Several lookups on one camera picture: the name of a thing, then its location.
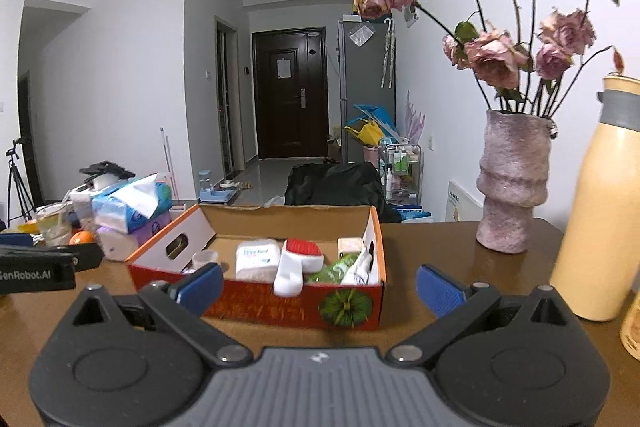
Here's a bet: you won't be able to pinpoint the blue and yellow bags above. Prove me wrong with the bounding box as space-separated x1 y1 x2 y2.
345 104 401 148

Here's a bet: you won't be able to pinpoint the dark brown door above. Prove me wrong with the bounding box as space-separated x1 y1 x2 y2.
252 28 328 160

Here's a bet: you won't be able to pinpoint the dried pink roses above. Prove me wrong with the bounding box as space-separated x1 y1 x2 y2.
348 0 640 118

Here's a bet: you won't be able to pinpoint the grey refrigerator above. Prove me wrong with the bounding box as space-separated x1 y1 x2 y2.
337 19 396 162

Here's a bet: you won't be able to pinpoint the translucent cotton swab box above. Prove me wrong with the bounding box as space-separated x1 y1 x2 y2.
235 239 281 282

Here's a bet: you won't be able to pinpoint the clear plastic cup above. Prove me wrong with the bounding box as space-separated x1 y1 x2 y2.
36 203 71 247

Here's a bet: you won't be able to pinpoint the blue tissue pack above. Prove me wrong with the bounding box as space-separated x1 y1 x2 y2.
92 174 173 235

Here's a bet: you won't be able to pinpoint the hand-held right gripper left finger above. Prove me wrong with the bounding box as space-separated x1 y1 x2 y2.
60 263 253 369

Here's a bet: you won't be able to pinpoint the small white cup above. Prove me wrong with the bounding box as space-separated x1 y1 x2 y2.
191 250 222 270

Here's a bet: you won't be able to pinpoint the yellow thermos jug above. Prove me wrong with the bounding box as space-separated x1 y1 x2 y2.
549 76 640 322

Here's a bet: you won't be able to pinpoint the purple tissue pack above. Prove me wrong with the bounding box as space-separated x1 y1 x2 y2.
96 212 171 263

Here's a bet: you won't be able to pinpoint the white hanging umbrella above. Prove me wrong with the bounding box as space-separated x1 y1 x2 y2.
381 19 396 88

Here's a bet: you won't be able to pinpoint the rolling cart with bottles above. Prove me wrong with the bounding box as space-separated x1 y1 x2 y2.
378 139 423 208

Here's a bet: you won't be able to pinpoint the black bag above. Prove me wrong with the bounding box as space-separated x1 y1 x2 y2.
285 162 386 223

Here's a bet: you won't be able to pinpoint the pink textured vase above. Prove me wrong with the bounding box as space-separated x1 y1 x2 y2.
475 109 553 254

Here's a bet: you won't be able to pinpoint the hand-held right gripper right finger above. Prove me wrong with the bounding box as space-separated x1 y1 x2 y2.
387 264 581 368

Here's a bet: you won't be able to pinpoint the clear container white lid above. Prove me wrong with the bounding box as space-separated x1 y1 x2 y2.
70 187 96 228

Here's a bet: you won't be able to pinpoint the black flat item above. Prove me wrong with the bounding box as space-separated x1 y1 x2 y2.
79 161 136 180

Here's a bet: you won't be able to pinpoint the green spray bottle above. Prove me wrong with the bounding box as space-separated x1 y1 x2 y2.
305 254 358 285

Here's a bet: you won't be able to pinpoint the red cardboard box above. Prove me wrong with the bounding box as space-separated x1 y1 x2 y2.
125 204 387 332

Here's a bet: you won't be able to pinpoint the small white spray bottle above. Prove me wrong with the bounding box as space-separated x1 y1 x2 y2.
341 249 375 286

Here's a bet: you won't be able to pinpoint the yellow bear mug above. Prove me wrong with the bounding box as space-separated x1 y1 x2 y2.
620 302 640 360

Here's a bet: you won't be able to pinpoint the pet water dispenser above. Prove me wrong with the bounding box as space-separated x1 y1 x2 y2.
199 170 238 205

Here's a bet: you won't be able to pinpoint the black tripod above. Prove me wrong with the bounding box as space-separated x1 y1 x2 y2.
5 139 36 228

